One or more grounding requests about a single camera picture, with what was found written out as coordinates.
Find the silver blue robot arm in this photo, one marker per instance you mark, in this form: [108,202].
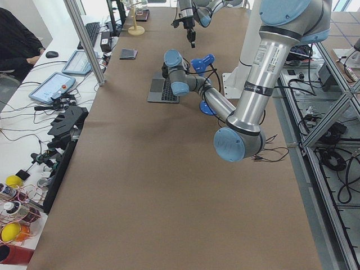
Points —
[200,12]
[277,26]

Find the yellow ball in basket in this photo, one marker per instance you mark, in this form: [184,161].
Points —
[10,232]

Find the black power adapter box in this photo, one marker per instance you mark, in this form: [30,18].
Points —
[106,41]

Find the upper teach pendant tablet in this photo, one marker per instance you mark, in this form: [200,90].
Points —
[77,64]

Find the yellow lemon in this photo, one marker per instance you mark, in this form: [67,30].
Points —
[14,181]

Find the grey folded cloth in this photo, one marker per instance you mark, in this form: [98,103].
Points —
[128,54]

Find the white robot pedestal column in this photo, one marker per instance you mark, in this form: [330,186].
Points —
[233,83]

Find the black computer mouse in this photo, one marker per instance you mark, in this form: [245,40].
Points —
[51,54]

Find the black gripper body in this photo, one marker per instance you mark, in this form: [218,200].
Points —
[188,23]
[165,68]

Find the black keyboard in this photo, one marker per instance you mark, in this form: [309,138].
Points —
[92,29]

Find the aluminium frame post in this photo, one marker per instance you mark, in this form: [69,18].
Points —
[80,29]

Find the grey laptop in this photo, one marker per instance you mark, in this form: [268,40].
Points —
[161,91]

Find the lower teach pendant tablet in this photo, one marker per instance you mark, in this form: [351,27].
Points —
[52,88]

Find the red cylinder container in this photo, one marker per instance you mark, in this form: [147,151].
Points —
[16,255]

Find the black slotted tool holder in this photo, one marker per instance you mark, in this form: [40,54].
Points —
[64,123]

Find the blue desk lamp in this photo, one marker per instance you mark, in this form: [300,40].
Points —
[201,66]

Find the person in black sweater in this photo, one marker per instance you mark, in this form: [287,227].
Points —
[20,48]

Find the wooden mug tree stand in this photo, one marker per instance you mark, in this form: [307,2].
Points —
[135,6]

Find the teach pendant tablet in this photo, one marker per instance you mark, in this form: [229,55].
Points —
[52,88]
[77,64]

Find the copper wire bottle basket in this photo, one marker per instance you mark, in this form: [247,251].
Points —
[15,209]

